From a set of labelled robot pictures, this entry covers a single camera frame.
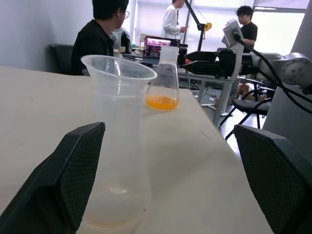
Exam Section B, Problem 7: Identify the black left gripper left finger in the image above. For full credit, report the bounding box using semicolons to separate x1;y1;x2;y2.
0;121;106;234

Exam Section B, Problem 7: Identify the conical bottle with orange liquid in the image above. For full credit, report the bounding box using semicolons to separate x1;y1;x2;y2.
145;45;181;112

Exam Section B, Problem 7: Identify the white-legged desk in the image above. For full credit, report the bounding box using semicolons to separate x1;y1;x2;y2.
177;67;235;125

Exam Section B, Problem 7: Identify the open laptop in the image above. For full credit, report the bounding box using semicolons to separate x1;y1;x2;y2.
140;36;181;66

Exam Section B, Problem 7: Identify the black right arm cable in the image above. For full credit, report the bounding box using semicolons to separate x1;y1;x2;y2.
233;32;312;108

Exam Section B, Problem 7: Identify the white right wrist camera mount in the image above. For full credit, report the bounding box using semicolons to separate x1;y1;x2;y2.
222;19;245;79

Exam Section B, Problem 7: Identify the seated person in black shirt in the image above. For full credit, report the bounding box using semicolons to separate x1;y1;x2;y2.
70;0;130;77

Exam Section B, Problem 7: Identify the standing person in white shirt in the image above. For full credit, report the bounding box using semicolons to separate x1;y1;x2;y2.
160;0;189;39

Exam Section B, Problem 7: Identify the black crane stand, yellow spool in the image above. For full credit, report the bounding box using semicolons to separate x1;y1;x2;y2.
183;0;213;52

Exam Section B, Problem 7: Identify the curly-haired person in black t-shirt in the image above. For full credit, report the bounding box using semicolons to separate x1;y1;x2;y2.
234;5;259;54

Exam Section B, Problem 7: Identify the clear plastic funnel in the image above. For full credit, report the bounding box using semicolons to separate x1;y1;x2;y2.
80;54;158;117

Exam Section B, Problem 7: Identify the black folding chair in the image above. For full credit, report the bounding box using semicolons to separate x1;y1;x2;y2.
220;81;273;141

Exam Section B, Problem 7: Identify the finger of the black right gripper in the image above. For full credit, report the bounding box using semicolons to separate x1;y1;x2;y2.
183;51;218;65
182;60;218;75

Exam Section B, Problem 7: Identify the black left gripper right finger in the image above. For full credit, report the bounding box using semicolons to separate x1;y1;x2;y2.
233;124;312;234

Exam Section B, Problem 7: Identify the empty clear conical bottle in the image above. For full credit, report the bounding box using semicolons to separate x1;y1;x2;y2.
82;80;153;230

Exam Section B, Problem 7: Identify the black armchair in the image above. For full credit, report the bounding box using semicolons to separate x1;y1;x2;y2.
48;43;75;75

